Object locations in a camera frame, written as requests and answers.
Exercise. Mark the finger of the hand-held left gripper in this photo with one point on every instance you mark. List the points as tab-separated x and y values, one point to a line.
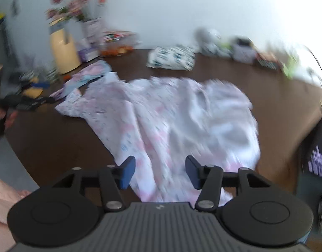
37	102

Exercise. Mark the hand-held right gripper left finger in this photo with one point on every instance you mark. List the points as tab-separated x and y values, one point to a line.
126	174

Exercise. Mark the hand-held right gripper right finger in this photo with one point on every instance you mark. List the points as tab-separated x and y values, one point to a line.
192	174

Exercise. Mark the pink floral dress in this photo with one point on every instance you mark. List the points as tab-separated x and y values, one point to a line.
161	115

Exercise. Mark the person's left hand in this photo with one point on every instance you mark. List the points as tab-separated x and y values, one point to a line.
11	119

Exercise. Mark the yellow thermos jug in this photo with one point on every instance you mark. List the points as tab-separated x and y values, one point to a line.
63	52

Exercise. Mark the pink and blue garment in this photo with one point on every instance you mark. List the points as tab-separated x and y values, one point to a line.
87	74

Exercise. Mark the purple tissue box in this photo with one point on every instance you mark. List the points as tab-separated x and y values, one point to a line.
87	52

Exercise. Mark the pale purple vase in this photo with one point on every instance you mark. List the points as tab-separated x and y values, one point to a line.
92	31

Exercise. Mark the clear plastic snack bag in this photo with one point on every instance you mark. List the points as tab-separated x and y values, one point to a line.
119	43

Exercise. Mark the dried rose bouquet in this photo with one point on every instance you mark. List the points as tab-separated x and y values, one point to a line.
69	5

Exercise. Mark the person's pink clothing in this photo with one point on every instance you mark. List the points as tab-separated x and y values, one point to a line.
6	204

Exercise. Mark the folded cream teal-flowered garment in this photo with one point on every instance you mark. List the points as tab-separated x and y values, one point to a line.
171	56

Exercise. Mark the dark printed cloth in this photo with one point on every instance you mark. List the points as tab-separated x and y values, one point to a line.
317	147

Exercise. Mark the printed tin box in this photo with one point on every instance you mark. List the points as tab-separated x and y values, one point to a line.
243	51

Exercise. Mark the white round robot speaker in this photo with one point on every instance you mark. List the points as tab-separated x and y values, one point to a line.
208	40

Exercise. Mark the red box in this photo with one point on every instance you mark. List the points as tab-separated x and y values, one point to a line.
268	61

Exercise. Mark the green bottle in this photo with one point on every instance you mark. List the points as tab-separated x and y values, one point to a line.
290	67

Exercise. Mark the wall panel box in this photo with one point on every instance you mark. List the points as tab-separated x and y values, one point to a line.
15	6

